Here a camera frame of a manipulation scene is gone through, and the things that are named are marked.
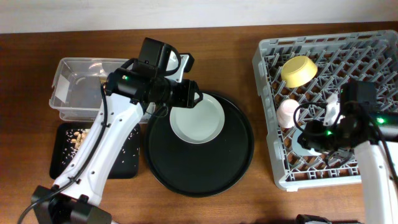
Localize blue cup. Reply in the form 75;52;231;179
291;129;321;156

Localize grey plate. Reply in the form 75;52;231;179
170;93;225;144

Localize pink cup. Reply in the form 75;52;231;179
276;99;299;128

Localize yellow bowl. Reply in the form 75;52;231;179
280;55;318;88

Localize food scraps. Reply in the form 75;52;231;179
62;129;90;157

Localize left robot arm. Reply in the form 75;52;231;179
18;37;203;223

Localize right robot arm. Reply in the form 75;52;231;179
292;81;397;223

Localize grey dishwasher rack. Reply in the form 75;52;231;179
252;30;397;192

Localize clear plastic bin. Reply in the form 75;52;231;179
49;57;156;124

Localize black round tray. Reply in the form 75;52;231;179
144;92;254;197

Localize black rectangular tray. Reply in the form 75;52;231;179
49;122;141;179

